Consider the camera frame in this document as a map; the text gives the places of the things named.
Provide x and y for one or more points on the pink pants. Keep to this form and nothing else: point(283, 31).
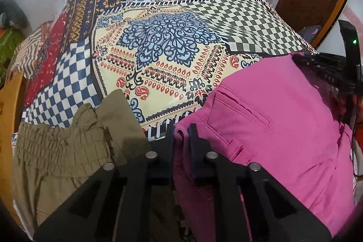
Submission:
point(283, 131)

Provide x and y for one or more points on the grey cloth bundle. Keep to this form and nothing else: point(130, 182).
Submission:
point(310, 31)

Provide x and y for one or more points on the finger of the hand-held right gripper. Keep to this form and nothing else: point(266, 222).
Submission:
point(310, 62)

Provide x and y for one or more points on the patterned patchwork bedspread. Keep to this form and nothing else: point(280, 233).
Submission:
point(170, 32)

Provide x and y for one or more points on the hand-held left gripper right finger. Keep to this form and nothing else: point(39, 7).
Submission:
point(198, 157)

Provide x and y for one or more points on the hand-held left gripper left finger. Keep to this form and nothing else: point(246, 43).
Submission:
point(164, 154)

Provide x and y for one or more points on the olive green pants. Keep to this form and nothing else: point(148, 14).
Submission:
point(56, 145)

